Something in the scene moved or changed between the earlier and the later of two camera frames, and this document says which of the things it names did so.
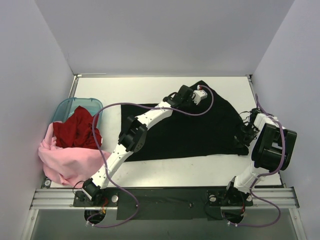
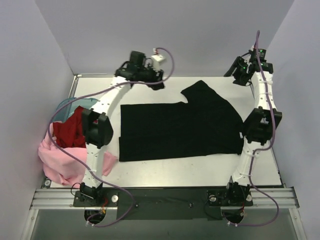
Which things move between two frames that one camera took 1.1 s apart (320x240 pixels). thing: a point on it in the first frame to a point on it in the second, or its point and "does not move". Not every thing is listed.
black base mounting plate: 166,204 does not move
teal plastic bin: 67,106 does not move
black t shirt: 210,127 does not move
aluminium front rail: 63,199 does not move
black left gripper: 186,90 to 155,78
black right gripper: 244,135 to 240,75
